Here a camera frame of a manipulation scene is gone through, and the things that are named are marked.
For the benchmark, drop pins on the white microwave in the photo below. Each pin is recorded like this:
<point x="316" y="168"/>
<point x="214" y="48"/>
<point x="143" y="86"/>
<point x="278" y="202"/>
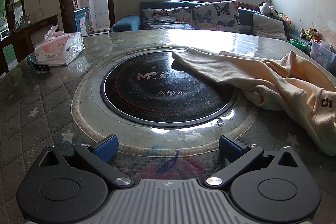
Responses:
<point x="4" y="34"/>

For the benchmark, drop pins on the glass jars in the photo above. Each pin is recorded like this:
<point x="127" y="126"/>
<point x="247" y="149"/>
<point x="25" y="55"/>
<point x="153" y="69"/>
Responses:
<point x="25" y="18"/>

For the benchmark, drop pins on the pink white tissue pack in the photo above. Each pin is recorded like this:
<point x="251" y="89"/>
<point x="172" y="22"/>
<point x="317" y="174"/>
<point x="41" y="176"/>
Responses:
<point x="65" y="50"/>

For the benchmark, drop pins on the green pink plush toy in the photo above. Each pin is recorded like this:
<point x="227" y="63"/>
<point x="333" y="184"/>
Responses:
<point x="284" y="18"/>

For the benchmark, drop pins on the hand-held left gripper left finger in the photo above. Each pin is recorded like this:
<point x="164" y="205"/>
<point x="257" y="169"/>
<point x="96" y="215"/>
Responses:
<point x="106" y="147"/>

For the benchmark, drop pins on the dark wooden counter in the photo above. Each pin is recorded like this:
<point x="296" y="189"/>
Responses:
<point x="23" y="32"/>

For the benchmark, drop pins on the pile of small stuffed toys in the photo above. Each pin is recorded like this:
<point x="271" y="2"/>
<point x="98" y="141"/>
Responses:
<point x="309" y="34"/>

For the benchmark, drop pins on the blue white small cabinet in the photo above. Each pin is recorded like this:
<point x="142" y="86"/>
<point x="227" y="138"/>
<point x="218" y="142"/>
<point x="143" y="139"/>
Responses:
<point x="80" y="20"/>

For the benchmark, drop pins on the clear plastic storage box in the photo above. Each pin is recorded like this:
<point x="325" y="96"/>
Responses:
<point x="321" y="54"/>

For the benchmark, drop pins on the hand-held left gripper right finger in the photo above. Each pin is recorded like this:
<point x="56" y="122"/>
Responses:
<point x="231" y="148"/>

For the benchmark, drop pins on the blue sofa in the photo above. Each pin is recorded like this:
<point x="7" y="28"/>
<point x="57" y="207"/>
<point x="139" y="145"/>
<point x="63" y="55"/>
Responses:
<point x="126" y="23"/>

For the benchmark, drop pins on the cream pants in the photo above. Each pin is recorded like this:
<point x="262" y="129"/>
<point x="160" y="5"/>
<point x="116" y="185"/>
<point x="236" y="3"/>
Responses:
<point x="262" y="77"/>

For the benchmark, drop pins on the round black induction cooktop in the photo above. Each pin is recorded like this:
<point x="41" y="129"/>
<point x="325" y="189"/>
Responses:
<point x="147" y="92"/>

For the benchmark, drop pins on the butterfly print cushion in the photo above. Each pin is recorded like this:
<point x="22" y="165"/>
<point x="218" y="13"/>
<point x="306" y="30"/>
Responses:
<point x="218" y="16"/>
<point x="162" y="18"/>

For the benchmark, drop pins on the panda plush toy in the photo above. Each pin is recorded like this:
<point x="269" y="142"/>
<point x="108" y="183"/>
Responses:
<point x="265" y="8"/>

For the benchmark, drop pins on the green plastic basin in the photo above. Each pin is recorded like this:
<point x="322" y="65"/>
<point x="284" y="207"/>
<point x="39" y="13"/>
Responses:
<point x="298" y="43"/>

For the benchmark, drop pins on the grey cushion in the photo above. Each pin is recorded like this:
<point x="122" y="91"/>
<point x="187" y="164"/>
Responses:
<point x="267" y="26"/>

